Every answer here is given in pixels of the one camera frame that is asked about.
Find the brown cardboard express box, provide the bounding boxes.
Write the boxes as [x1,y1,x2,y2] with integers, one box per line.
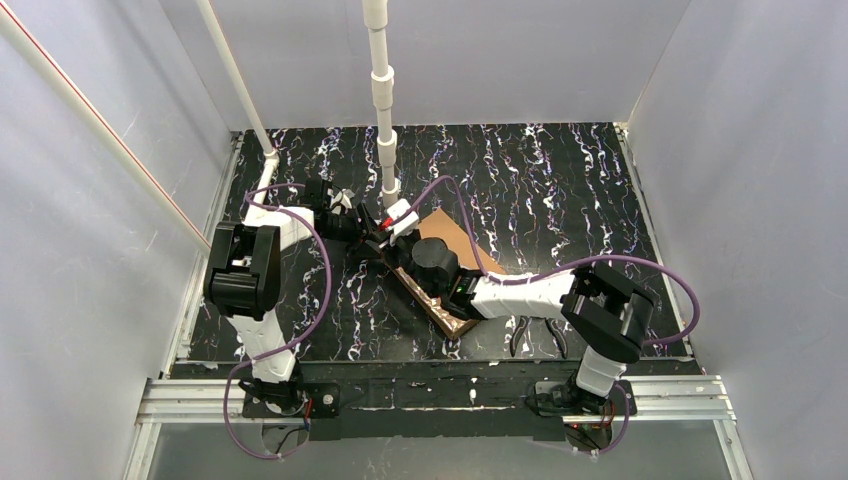
[384,209,505,340]

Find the black grey wire stripper pliers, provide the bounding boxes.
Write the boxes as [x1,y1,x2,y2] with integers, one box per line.
[506,317,569,359]

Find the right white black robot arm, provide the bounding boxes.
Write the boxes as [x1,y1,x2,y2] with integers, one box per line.
[386,238,657,414]

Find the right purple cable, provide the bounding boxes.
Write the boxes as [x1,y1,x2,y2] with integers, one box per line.
[397,175,702,455]

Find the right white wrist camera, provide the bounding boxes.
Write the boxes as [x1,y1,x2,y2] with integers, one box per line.
[379,199,419,246]

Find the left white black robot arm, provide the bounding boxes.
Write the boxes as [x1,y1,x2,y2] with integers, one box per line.
[203,179,378,415]

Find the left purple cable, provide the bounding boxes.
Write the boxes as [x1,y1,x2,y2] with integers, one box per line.
[221,184,334,462]

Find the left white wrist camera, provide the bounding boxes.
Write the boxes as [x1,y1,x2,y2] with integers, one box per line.
[329,189,354,214]

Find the purple cable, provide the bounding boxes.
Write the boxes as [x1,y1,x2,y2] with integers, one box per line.
[397,175,702,455]
[221,184,334,462]

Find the white PVC pipe frame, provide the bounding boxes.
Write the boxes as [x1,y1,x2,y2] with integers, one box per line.
[0,0,403,253]

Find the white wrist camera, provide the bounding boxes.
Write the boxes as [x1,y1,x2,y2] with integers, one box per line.
[379,199,419,246]
[329,189,354,214]

